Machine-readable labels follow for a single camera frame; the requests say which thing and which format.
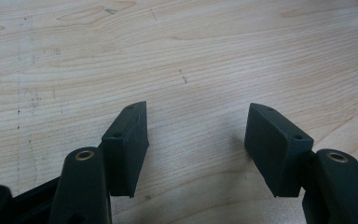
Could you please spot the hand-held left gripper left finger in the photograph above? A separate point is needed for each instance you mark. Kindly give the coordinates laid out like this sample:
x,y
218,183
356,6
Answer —
x,y
126,149

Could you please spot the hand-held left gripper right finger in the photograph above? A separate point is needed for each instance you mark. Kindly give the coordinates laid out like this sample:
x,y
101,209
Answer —
x,y
273,149

